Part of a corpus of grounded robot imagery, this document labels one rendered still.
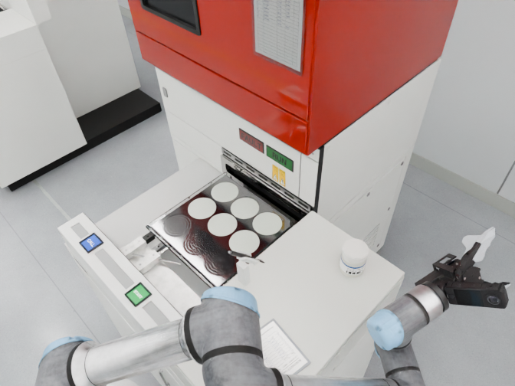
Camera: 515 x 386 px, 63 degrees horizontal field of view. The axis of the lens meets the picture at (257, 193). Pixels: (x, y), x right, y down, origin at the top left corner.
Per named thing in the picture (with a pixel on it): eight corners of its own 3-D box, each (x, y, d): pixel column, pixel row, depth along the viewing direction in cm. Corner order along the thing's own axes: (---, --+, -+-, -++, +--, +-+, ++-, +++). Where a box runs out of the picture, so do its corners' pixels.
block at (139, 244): (142, 240, 141) (139, 235, 138) (148, 246, 139) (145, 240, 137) (121, 255, 137) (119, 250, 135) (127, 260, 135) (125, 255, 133)
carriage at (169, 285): (142, 244, 143) (140, 239, 141) (211, 312, 125) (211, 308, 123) (123, 258, 139) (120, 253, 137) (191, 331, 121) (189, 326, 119)
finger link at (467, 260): (470, 238, 91) (452, 274, 91) (477, 240, 90) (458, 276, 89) (484, 246, 93) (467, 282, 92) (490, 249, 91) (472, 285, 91)
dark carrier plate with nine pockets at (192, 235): (226, 175, 159) (226, 174, 159) (293, 224, 142) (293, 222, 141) (151, 227, 143) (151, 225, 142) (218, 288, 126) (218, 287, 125)
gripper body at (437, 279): (451, 250, 98) (411, 276, 95) (481, 261, 90) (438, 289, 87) (459, 277, 100) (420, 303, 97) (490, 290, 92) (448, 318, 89)
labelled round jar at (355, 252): (348, 253, 124) (352, 233, 117) (369, 267, 121) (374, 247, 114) (333, 268, 121) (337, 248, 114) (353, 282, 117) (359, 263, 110)
